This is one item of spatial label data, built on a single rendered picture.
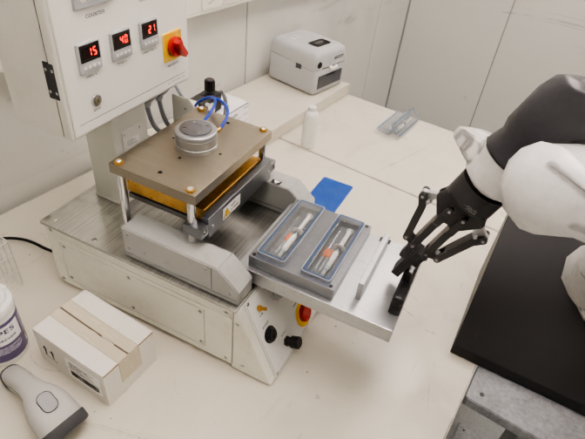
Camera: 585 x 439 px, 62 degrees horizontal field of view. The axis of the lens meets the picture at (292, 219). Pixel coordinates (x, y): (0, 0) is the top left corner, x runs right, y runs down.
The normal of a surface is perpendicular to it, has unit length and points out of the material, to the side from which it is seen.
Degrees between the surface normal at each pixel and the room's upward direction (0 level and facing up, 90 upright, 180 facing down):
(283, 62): 90
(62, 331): 2
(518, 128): 75
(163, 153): 0
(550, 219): 93
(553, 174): 59
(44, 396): 22
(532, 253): 43
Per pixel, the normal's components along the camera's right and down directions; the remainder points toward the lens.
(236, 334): -0.44, 0.53
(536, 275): -0.26, -0.22
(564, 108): -0.67, 0.17
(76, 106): 0.89, 0.34
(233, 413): 0.09, -0.77
